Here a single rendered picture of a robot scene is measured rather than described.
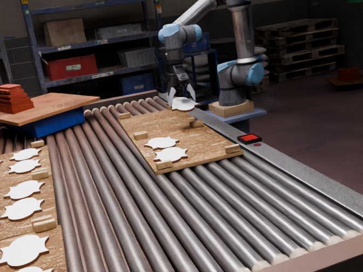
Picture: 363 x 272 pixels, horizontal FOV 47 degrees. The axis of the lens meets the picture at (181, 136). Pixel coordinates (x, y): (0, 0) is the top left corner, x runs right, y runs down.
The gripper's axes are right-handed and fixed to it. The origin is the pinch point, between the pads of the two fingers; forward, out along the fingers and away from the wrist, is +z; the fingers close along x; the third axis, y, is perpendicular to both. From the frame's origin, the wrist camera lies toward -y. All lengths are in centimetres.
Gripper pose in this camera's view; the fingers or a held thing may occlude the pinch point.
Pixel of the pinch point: (182, 103)
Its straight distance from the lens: 189.9
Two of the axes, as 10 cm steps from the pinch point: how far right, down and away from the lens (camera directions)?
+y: -3.0, -2.5, 9.2
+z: 1.3, 9.4, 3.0
